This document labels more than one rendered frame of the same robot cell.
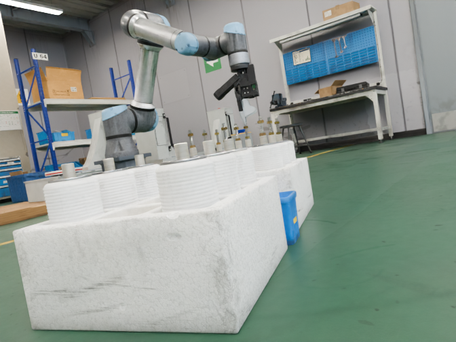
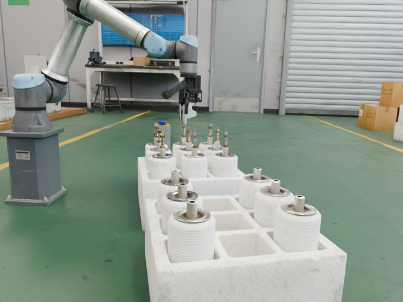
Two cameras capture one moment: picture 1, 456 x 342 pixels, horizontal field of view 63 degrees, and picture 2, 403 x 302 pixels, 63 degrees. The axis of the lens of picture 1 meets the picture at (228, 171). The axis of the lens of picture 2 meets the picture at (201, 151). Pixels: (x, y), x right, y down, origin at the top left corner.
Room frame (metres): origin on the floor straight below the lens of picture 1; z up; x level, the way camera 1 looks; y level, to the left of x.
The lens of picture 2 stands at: (0.16, 0.62, 0.51)
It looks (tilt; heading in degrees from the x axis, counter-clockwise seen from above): 12 degrees down; 327
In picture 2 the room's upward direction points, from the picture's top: 2 degrees clockwise
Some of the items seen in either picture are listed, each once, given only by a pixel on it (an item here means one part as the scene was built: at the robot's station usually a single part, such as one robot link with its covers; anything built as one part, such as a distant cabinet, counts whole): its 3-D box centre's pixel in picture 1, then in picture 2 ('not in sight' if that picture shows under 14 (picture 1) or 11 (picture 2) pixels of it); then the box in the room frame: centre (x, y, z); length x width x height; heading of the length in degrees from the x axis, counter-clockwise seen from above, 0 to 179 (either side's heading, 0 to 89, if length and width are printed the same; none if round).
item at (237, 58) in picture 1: (239, 61); (188, 69); (1.38, -0.11, 0.57); 0.08 x 0.08 x 0.05
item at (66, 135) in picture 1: (55, 136); not in sight; (5.99, 2.63, 0.90); 0.50 x 0.38 x 0.21; 55
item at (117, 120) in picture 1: (117, 121); (30, 89); (1.70, 0.46, 0.47); 0.13 x 0.12 x 0.14; 139
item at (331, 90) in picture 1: (330, 90); (143, 60); (5.67, -1.74, 0.87); 0.40 x 0.30 x 0.23; 40
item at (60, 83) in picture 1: (55, 87); not in sight; (6.15, 2.55, 1.70); 0.72 x 0.58 x 0.50; 147
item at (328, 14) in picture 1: (341, 12); not in sight; (5.57, -2.03, 1.96); 0.46 x 0.28 x 0.16; 50
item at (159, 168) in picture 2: not in sight; (162, 180); (1.20, 0.10, 0.16); 0.10 x 0.10 x 0.18
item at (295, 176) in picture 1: (247, 195); (188, 187); (1.27, -0.05, 0.09); 0.39 x 0.39 x 0.18; 70
